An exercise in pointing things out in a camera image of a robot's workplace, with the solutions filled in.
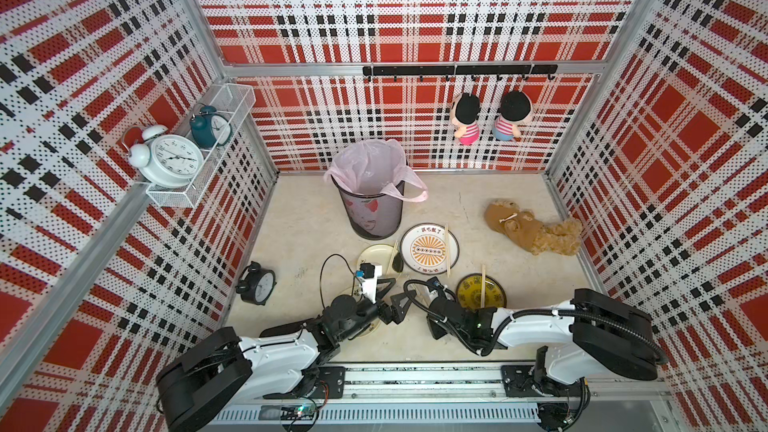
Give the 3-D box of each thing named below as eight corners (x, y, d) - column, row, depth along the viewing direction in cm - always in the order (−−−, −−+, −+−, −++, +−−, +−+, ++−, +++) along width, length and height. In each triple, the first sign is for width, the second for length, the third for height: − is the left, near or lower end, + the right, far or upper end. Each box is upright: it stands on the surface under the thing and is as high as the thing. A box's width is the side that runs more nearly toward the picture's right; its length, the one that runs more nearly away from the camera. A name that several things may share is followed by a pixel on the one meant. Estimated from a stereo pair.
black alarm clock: (248, 305, 87) (233, 292, 79) (258, 276, 93) (245, 261, 85) (269, 305, 87) (256, 292, 79) (277, 276, 93) (266, 261, 85)
